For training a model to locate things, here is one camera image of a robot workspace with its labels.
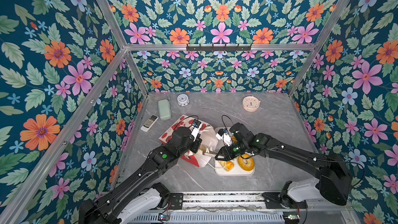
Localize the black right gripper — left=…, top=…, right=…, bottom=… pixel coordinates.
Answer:
left=212, top=142, right=247, bottom=162

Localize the braided fake bread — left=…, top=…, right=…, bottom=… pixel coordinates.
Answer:
left=218, top=161, right=234, bottom=172

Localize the red white paper bag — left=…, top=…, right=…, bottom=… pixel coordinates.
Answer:
left=159, top=115, right=218, bottom=168

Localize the fake bagel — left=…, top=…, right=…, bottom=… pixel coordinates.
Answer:
left=237, top=154, right=255, bottom=172

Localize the yellow fake croissant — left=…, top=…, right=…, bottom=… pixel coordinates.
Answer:
left=231, top=135, right=237, bottom=143

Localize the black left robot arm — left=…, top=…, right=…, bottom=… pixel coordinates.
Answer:
left=78, top=127, right=202, bottom=224

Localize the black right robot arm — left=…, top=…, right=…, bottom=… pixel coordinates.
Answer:
left=215, top=123, right=352, bottom=207

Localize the green glasses case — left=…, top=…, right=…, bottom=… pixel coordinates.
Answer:
left=158, top=99, right=172, bottom=121

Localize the white round alarm clock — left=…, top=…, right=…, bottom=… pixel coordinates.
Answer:
left=177, top=94, right=189, bottom=107

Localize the white remote control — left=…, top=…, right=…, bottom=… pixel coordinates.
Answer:
left=141, top=115, right=159, bottom=132

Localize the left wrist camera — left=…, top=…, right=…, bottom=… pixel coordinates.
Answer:
left=191, top=119, right=203, bottom=142

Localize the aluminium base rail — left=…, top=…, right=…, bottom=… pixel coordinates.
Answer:
left=130, top=190, right=343, bottom=212

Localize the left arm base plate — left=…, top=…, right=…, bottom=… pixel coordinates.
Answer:
left=161, top=193, right=184, bottom=210

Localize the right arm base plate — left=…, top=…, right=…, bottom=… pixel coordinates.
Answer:
left=261, top=192, right=308, bottom=209

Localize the black hook rail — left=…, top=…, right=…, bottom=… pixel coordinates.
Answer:
left=186, top=44, right=252, bottom=52

